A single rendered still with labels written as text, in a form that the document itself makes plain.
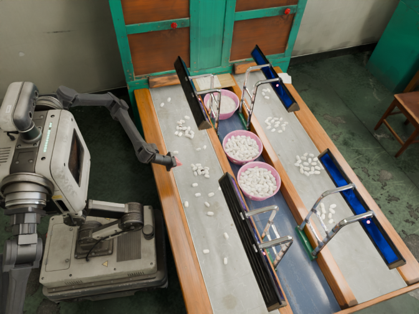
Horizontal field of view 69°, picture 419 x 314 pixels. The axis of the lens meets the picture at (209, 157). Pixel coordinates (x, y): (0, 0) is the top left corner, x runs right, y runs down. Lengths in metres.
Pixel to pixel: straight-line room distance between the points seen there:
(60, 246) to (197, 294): 0.95
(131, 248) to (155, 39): 1.38
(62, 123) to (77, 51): 2.00
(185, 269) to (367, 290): 0.92
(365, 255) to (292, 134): 0.89
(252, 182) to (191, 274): 0.67
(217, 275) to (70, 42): 2.42
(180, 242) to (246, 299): 0.43
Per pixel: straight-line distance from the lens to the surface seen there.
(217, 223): 1.76
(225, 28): 2.35
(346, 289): 1.77
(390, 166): 3.43
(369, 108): 3.91
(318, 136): 2.25
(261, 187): 1.91
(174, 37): 2.28
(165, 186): 1.85
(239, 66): 2.53
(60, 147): 1.24
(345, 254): 1.86
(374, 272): 1.90
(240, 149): 2.08
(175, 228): 1.72
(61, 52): 3.26
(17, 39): 3.23
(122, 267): 1.99
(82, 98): 1.70
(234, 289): 1.65
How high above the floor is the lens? 2.33
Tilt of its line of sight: 53 degrees down
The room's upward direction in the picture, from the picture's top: 4 degrees clockwise
